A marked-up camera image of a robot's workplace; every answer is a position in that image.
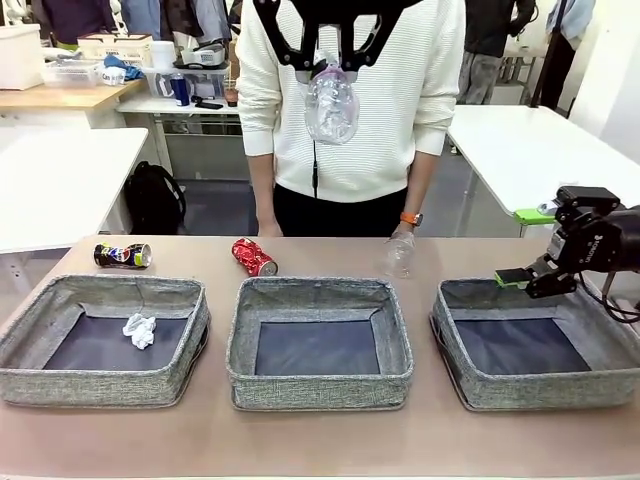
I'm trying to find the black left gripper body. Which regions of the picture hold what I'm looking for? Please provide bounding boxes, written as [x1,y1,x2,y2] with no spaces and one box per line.
[292,0,426,51]

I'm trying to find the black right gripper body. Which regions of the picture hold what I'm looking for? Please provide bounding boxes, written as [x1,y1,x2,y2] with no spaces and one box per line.
[549,204,640,274]

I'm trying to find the clear bottle with pink label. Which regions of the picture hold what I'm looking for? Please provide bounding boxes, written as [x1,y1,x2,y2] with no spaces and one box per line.
[303,52,361,146]

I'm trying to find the crushed red cola can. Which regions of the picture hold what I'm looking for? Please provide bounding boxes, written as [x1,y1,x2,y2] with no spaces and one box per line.
[231,237,279,278]

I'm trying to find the crushed black Pepsi can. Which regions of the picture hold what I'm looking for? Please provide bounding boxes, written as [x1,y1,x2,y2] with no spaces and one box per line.
[93,241,152,271]

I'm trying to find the white paper ball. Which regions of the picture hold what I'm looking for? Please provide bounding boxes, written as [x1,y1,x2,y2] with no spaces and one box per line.
[122,313,158,350]

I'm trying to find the person's right forearm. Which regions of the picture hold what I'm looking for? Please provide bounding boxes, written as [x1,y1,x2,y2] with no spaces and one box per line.
[247,152,279,229]

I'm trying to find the person's left forearm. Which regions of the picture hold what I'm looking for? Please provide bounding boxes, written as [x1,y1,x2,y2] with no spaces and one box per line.
[402,149,431,216]

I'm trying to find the clear plastic storage bin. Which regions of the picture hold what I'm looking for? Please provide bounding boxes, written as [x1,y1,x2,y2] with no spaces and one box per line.
[142,66,231,100]

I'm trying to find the dark hanging coat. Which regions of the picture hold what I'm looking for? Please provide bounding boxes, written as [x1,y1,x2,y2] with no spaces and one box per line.
[159,0,236,44]

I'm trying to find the grey fabric basket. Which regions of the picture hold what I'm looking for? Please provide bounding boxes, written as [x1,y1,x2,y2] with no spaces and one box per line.
[224,276,415,412]
[429,276,640,412]
[0,273,211,407]

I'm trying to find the bystander in dark jacket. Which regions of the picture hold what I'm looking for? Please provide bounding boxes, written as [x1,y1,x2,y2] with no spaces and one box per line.
[462,0,536,105]

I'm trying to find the dark blue bottle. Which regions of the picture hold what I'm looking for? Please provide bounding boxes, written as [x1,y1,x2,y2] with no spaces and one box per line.
[169,71,191,107]

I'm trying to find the white cylinder roll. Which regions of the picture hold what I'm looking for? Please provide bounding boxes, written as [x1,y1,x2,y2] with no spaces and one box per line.
[149,39,176,69]

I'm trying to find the bystander in light blue shirt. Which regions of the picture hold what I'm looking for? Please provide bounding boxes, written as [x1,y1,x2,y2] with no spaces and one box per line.
[539,0,596,109]

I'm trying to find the clear crushed plastic bottle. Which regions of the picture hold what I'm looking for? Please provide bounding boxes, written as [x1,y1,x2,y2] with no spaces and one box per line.
[383,230,417,279]

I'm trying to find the white table with metal legs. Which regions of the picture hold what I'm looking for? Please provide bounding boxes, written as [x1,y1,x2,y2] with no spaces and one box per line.
[115,94,242,177]

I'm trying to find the blue cloth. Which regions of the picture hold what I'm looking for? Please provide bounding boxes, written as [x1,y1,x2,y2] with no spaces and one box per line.
[103,53,147,81]

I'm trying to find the white box with wooden rim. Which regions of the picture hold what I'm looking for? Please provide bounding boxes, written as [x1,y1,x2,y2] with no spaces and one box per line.
[77,33,154,66]

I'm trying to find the person's black trousers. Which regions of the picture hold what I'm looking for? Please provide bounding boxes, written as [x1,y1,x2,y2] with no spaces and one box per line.
[273,182,409,238]

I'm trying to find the black backpack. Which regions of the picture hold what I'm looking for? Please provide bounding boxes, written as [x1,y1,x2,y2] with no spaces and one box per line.
[123,160,187,236]

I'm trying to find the white plastic mesh basket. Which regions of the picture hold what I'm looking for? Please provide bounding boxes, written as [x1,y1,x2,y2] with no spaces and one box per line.
[42,58,101,89]

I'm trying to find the wooden top table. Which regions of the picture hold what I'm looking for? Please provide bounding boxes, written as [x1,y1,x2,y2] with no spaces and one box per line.
[0,77,146,131]

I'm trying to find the large white storage box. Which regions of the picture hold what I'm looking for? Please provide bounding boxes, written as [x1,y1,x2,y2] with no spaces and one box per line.
[0,23,45,91]

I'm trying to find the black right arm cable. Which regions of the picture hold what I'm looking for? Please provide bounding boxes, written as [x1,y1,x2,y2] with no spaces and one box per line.
[579,272,640,324]

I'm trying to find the thin black hanging cable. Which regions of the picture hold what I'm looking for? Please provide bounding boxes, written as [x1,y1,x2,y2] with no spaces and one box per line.
[311,139,322,199]

